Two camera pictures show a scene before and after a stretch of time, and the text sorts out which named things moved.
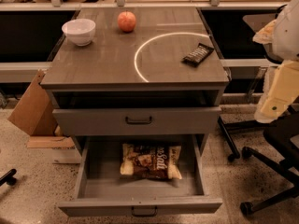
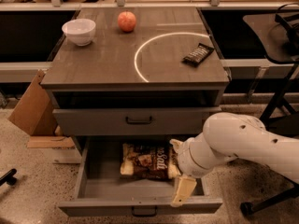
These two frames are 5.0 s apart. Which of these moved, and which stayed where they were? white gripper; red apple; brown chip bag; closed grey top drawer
Moved: white gripper
Stayed: closed grey top drawer; red apple; brown chip bag
